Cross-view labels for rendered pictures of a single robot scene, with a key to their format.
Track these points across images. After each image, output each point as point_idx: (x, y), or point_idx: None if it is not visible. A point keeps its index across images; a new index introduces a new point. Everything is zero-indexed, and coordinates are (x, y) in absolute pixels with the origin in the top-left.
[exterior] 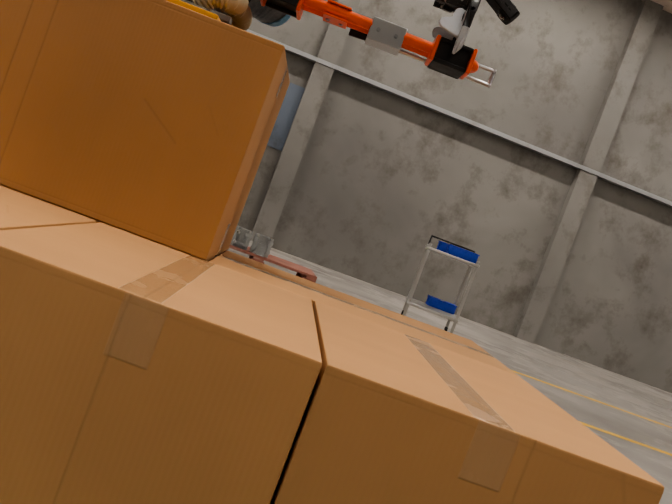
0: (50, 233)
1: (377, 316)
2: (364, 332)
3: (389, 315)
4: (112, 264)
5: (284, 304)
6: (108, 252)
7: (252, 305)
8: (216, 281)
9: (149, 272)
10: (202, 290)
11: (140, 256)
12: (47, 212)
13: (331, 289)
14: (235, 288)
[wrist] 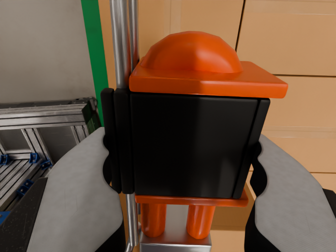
0: (307, 167)
1: (192, 24)
2: (304, 49)
3: (150, 7)
4: (335, 147)
5: (294, 91)
6: (308, 152)
7: (331, 104)
8: (291, 120)
9: (327, 138)
10: (332, 122)
11: (290, 146)
12: (248, 179)
13: (112, 53)
14: (294, 112)
